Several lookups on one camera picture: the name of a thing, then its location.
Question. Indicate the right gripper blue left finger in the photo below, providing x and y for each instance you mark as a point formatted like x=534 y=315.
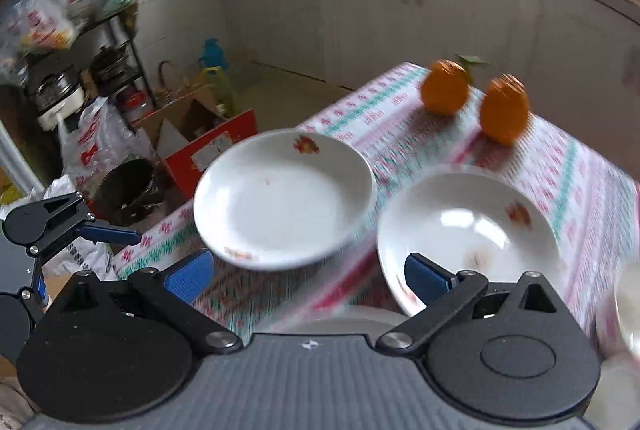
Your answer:
x=188 y=278

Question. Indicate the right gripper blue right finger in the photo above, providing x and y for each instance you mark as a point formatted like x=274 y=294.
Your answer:
x=426 y=279

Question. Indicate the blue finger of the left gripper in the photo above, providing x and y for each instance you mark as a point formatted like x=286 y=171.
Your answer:
x=99 y=233

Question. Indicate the white plate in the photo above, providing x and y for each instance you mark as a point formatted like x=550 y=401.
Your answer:
x=465 y=218
x=283 y=199

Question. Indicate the white plate stained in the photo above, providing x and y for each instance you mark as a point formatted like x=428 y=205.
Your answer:
x=356 y=320

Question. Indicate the white floral bowl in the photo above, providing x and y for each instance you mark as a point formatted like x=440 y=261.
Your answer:
x=627 y=306

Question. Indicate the white kitchen cabinets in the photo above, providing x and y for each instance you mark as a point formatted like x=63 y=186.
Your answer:
x=578 y=59

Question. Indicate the black pot on floor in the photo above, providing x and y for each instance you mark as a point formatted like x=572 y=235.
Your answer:
x=129 y=193

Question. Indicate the white red plastic bag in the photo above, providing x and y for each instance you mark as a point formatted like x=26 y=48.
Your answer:
x=101 y=142

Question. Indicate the red cardboard box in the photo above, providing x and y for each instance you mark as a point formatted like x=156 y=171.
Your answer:
x=189 y=134

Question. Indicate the patterned tablecloth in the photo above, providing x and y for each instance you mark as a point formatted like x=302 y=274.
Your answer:
x=547 y=203

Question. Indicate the orange without leaf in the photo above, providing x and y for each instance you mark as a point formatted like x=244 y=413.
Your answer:
x=504 y=112

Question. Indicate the orange with leaf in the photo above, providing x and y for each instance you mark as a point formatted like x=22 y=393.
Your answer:
x=446 y=87

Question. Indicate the metal storage shelf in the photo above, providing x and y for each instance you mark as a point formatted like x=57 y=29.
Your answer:
x=37 y=28

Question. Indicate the blue plastic jug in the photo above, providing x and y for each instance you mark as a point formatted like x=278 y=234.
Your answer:
x=213 y=55

